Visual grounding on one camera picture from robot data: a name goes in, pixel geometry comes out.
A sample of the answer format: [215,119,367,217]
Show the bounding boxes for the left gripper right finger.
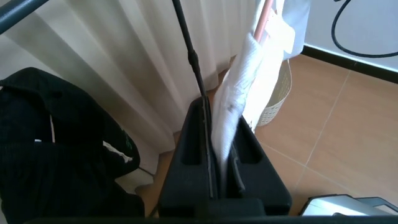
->
[226,116,293,218]

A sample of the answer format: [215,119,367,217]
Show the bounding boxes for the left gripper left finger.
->
[158,96,223,218]

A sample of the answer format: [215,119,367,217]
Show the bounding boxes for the white garment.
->
[210,0,312,187]

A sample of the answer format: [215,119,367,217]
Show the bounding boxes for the black shorts with white cords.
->
[0,67,146,218]

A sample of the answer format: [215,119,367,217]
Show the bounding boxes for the pink clothes hanger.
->
[253,0,274,43]

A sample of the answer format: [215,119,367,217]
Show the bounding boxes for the white laundry basket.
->
[256,58,293,127]

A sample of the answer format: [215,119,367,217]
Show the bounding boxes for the black clothes rack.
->
[0,0,209,100]

